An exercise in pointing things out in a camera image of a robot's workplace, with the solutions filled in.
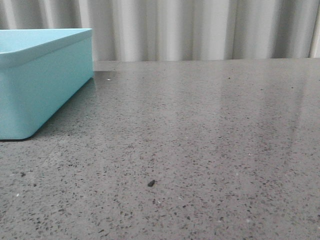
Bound small black debris piece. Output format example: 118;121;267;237
147;180;156;187

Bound white pleated curtain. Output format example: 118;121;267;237
0;0;320;62

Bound light blue plastic box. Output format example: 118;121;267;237
0;28;94;140

